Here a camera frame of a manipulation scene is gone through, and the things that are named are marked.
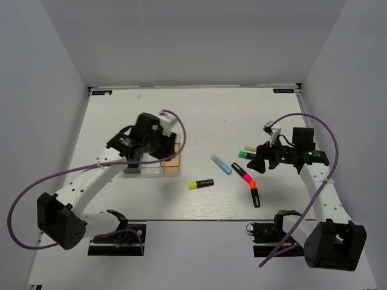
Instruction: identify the cream highlighter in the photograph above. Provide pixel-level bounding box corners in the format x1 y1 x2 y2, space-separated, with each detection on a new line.
244 145 256 152

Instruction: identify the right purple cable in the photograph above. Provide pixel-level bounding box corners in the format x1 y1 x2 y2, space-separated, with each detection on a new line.
258 113 339 268

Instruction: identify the clear plastic container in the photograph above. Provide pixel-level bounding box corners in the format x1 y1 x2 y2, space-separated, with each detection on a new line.
140 153 163 176

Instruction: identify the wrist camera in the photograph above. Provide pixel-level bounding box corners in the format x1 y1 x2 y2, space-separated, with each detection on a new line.
263 121 282 147
158 110 177 137

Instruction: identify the right blue corner label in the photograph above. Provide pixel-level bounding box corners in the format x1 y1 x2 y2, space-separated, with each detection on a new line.
273 88 294 94

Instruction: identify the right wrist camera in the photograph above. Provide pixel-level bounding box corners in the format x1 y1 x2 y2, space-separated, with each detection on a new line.
263 121 282 147

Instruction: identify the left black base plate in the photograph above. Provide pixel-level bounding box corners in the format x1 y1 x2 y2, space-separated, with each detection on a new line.
88 222 147 257

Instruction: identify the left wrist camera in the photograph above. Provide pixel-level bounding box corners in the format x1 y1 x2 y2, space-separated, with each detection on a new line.
158 110 177 137

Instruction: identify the dark grey plastic container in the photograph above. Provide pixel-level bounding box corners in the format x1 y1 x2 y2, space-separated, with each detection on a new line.
123 164 141 175

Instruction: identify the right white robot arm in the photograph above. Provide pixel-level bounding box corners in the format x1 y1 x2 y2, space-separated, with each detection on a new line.
246 124 367 271

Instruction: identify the yellow highlighter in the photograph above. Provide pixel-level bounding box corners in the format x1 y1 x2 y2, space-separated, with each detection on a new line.
188 179 214 190

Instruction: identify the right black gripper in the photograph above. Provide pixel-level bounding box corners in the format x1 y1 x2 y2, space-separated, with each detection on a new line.
247 134 297 173

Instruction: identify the green highlighter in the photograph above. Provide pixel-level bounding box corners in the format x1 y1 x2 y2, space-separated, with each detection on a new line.
238 151 256 160

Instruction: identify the tan plastic container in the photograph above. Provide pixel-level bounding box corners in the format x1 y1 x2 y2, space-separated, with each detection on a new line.
161 134 181 175

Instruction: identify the orange highlighter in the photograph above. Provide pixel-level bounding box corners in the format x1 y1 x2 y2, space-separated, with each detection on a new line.
249 180 261 208

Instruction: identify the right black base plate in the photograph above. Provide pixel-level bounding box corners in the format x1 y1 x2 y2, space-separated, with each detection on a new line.
246 222 304 258

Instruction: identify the pink highlighter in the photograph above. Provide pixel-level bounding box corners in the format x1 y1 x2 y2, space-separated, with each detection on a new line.
231 163 253 183

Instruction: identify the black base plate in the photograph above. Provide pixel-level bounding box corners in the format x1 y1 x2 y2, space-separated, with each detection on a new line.
246 222 304 258
88 222 147 257

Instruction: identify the blue corner label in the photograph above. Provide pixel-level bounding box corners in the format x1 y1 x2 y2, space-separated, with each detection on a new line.
91 90 112 95
273 88 294 94

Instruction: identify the left blue corner label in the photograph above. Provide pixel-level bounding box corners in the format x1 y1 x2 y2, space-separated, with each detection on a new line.
91 90 112 95

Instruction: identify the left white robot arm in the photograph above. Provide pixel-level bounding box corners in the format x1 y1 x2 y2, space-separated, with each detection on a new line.
37 110 180 250

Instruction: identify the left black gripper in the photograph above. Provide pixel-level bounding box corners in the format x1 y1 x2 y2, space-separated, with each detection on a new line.
145 127 178 162

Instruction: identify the light blue marker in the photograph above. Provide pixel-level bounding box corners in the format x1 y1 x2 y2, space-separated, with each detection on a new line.
210 154 232 175

